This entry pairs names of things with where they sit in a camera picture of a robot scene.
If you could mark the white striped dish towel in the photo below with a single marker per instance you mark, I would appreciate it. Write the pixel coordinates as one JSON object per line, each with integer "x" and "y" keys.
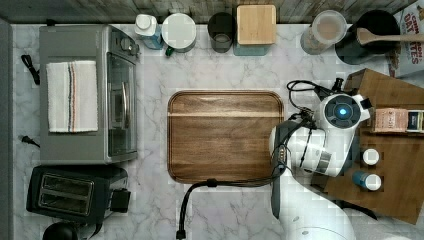
{"x": 72, "y": 96}

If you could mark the black toaster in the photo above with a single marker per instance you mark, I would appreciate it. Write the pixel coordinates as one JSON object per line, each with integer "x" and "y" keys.
{"x": 80, "y": 193}

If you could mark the silver toaster oven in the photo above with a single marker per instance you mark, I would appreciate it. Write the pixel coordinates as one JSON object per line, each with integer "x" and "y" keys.
{"x": 115, "y": 54}

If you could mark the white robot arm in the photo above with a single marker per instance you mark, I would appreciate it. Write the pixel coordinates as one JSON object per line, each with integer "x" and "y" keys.
{"x": 323, "y": 148}

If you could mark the walnut wooden cutting board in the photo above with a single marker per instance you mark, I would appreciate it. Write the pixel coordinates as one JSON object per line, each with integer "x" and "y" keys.
{"x": 221, "y": 134}

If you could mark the blue spice shaker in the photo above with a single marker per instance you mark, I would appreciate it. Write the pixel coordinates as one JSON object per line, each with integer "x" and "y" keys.
{"x": 367, "y": 180}

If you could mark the blue bottle white cap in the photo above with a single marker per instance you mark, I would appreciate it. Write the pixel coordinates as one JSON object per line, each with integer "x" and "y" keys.
{"x": 148, "y": 30}

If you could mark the wooden tea bag organizer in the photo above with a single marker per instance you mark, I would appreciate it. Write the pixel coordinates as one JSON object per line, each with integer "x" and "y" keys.
{"x": 371, "y": 122}

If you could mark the black utensil crock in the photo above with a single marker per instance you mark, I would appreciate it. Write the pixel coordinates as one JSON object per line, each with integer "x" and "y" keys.
{"x": 379, "y": 22}

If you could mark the dark grey cup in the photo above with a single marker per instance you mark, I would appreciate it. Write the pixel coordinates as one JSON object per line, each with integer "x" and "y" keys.
{"x": 221, "y": 30}

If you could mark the brown paper sachets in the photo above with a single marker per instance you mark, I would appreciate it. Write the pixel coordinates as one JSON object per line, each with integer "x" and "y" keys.
{"x": 390, "y": 120}

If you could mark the teal canister wooden lid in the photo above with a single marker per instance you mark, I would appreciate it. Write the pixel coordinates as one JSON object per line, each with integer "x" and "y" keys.
{"x": 256, "y": 30}

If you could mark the wooden spoon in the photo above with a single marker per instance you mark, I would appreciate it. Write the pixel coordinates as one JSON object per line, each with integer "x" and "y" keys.
{"x": 386, "y": 36}

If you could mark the clear container white lid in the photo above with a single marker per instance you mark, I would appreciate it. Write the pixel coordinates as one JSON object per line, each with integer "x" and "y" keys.
{"x": 328, "y": 28}

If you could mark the colourful tea bags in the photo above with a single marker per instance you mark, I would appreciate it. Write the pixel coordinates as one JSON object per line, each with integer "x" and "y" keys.
{"x": 415, "y": 121}

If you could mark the wooden drawer cabinet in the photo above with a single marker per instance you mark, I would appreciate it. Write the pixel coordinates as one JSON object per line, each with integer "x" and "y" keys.
{"x": 401, "y": 162}

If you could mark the white lidded jar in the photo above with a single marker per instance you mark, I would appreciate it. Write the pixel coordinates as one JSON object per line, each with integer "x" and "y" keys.
{"x": 179, "y": 33}

